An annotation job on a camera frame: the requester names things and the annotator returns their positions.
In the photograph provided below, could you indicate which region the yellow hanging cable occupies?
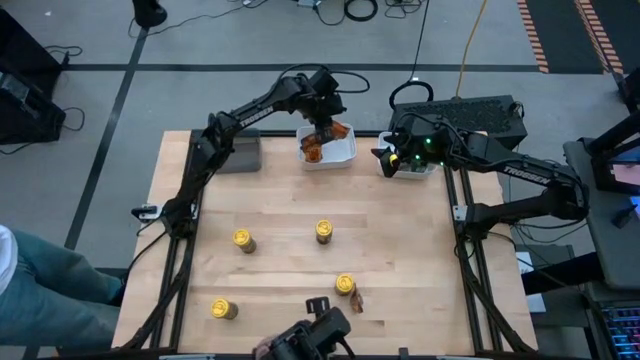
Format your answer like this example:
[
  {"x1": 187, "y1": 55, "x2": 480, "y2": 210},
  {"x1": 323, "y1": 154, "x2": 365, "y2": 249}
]
[{"x1": 455, "y1": 0, "x2": 489, "y2": 97}]

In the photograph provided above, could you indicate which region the black aluminium table frame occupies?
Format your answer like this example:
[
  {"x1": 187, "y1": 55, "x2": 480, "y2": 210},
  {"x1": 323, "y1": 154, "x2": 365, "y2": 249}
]
[{"x1": 119, "y1": 113, "x2": 539, "y2": 357}]

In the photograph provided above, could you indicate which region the coiled black cable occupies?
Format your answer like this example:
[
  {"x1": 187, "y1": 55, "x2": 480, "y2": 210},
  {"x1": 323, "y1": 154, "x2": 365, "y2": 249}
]
[{"x1": 343, "y1": 0, "x2": 380, "y2": 23}]

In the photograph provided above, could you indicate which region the black handheld camera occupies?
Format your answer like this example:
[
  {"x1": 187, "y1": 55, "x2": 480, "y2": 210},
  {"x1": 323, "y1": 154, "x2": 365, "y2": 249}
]
[{"x1": 259, "y1": 296, "x2": 354, "y2": 360}]

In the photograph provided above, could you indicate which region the person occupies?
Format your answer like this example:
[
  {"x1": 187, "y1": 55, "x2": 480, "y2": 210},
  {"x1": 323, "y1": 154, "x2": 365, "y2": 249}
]
[{"x1": 0, "y1": 224, "x2": 126, "y2": 351}]

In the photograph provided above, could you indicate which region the backlit computer keyboard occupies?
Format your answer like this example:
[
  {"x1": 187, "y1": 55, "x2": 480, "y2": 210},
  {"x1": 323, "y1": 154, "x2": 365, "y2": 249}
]
[{"x1": 602, "y1": 302, "x2": 640, "y2": 360}]

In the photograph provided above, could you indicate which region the white plastic bin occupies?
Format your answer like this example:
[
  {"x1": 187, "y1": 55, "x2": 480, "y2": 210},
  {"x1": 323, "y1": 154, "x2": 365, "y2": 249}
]
[
  {"x1": 295, "y1": 124, "x2": 359, "y2": 172},
  {"x1": 375, "y1": 131, "x2": 439, "y2": 180}
]

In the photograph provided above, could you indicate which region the monitor with pink screen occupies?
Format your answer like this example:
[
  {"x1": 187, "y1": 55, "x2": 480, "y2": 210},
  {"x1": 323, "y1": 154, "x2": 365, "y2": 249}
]
[{"x1": 592, "y1": 144, "x2": 640, "y2": 196}]

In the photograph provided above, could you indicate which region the black equipment cabinet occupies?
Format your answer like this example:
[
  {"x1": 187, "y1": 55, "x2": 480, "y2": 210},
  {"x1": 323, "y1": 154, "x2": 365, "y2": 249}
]
[{"x1": 0, "y1": 7, "x2": 67, "y2": 146}]

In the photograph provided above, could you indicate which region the black desk leg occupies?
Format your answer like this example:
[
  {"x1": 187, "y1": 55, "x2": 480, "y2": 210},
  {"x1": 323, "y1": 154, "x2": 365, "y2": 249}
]
[{"x1": 519, "y1": 252, "x2": 601, "y2": 296}]

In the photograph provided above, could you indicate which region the person's hand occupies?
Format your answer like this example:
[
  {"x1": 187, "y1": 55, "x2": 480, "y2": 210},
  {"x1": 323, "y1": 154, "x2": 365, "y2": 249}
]
[{"x1": 252, "y1": 333, "x2": 281, "y2": 360}]

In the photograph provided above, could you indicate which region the grey translucent plastic bin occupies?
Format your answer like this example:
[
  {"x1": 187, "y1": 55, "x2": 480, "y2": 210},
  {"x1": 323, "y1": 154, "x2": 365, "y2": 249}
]
[{"x1": 215, "y1": 127, "x2": 264, "y2": 175}]

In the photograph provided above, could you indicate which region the black mat with orange stripes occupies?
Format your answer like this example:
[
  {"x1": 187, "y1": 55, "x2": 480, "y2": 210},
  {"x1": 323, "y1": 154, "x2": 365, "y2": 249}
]
[{"x1": 517, "y1": 0, "x2": 606, "y2": 75}]

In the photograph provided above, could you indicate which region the small black desk device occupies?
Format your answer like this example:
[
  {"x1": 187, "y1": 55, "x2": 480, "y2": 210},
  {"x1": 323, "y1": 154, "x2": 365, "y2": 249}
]
[{"x1": 614, "y1": 204, "x2": 639, "y2": 230}]

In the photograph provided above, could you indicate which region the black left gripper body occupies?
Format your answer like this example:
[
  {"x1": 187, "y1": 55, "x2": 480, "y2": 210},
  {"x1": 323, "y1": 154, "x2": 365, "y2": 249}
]
[{"x1": 297, "y1": 68, "x2": 348, "y2": 126}]

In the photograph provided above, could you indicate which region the white paper sheet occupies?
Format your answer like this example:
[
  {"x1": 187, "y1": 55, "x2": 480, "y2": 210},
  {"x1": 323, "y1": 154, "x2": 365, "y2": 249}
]
[{"x1": 516, "y1": 249, "x2": 547, "y2": 314}]

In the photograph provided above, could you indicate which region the yellow-lid seasoning can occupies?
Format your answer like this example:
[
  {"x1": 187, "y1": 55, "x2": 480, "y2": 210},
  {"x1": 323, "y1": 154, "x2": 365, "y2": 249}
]
[
  {"x1": 315, "y1": 218, "x2": 335, "y2": 245},
  {"x1": 232, "y1": 228, "x2": 258, "y2": 255},
  {"x1": 210, "y1": 297, "x2": 239, "y2": 321},
  {"x1": 334, "y1": 273, "x2": 356, "y2": 297}
]

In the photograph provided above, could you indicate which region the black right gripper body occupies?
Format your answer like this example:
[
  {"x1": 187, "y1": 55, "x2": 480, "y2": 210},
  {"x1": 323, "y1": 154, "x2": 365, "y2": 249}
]
[{"x1": 394, "y1": 117, "x2": 454, "y2": 169}]

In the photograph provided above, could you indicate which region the grey desk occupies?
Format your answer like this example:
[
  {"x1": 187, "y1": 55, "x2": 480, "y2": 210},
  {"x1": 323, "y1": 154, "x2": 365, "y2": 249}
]
[{"x1": 563, "y1": 137, "x2": 640, "y2": 291}]

